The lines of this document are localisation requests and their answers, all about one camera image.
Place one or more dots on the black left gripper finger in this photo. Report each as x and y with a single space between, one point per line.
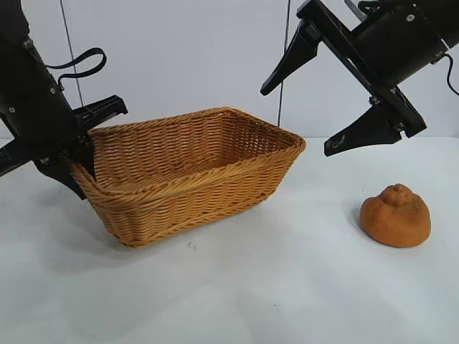
61 172
87 157

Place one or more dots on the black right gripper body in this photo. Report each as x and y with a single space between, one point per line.
401 46

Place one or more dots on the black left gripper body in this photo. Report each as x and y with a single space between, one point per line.
39 107

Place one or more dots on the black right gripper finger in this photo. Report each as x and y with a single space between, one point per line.
295 57
369 132

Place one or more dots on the woven wicker basket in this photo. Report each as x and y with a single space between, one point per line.
201 200

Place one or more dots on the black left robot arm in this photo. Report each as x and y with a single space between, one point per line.
10 18

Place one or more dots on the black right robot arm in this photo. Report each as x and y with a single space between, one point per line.
441 7

